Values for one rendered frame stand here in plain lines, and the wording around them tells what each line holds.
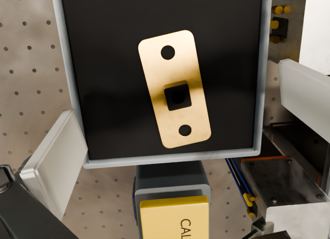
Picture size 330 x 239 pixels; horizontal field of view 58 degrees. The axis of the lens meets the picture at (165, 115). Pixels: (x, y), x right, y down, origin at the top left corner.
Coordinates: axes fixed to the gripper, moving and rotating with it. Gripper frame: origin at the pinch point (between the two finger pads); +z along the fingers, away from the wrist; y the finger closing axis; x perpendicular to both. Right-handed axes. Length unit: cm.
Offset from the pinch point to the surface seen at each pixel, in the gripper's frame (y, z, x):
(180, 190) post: -1.4, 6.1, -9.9
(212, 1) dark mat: 3.7, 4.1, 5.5
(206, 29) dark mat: 3.0, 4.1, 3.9
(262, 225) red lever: 7.6, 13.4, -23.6
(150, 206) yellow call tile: -4.2, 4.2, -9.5
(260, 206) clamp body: 8.4, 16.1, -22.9
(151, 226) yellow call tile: -4.6, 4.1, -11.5
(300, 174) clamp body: 16.1, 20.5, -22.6
